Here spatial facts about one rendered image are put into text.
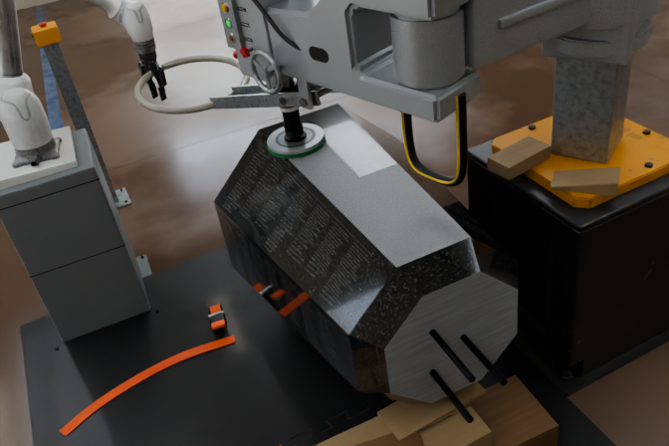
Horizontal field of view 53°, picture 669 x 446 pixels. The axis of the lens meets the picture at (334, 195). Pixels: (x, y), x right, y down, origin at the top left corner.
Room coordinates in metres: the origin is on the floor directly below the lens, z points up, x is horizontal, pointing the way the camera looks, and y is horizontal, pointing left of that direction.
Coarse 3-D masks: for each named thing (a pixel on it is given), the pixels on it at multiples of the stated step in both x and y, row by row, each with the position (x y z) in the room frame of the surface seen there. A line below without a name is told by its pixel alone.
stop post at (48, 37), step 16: (32, 32) 3.34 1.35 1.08; (48, 32) 3.34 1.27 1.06; (48, 48) 3.35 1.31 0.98; (64, 64) 3.37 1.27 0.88; (64, 80) 3.36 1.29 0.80; (64, 96) 3.35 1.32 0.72; (80, 112) 3.36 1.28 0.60; (80, 128) 3.35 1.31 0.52; (96, 144) 3.37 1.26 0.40; (112, 192) 3.37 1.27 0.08
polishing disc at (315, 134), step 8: (280, 128) 2.27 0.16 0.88; (304, 128) 2.24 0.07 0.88; (312, 128) 2.23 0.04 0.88; (320, 128) 2.22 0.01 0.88; (272, 136) 2.22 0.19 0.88; (280, 136) 2.21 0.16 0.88; (312, 136) 2.17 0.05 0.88; (320, 136) 2.16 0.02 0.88; (272, 144) 2.16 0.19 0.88; (280, 144) 2.15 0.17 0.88; (288, 144) 2.14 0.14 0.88; (296, 144) 2.13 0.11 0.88; (304, 144) 2.12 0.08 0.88; (312, 144) 2.11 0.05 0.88; (280, 152) 2.10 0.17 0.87; (288, 152) 2.09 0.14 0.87; (296, 152) 2.08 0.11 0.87
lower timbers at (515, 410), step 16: (496, 384) 1.54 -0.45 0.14; (512, 384) 1.53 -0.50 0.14; (480, 400) 1.48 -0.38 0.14; (496, 400) 1.47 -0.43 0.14; (512, 400) 1.46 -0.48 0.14; (528, 400) 1.45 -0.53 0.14; (480, 416) 1.42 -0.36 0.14; (496, 416) 1.41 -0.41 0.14; (512, 416) 1.40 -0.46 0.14; (528, 416) 1.39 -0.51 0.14; (544, 416) 1.38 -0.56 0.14; (496, 432) 1.35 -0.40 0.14; (512, 432) 1.34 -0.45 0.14; (528, 432) 1.33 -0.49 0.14; (544, 432) 1.32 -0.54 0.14
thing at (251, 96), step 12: (312, 84) 2.15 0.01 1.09; (228, 96) 2.39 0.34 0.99; (240, 96) 2.31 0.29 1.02; (252, 96) 2.25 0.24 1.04; (264, 96) 2.19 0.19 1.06; (276, 96) 2.14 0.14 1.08; (288, 96) 2.09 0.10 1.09; (312, 96) 1.99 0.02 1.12; (216, 108) 2.46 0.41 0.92; (228, 108) 2.39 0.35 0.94; (240, 108) 2.33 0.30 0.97
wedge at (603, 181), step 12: (600, 168) 1.76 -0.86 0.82; (612, 168) 1.74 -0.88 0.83; (552, 180) 1.78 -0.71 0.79; (564, 180) 1.75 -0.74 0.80; (576, 180) 1.73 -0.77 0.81; (588, 180) 1.71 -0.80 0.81; (600, 180) 1.69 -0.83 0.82; (612, 180) 1.67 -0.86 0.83; (588, 192) 1.69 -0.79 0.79; (600, 192) 1.67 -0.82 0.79; (612, 192) 1.66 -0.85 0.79
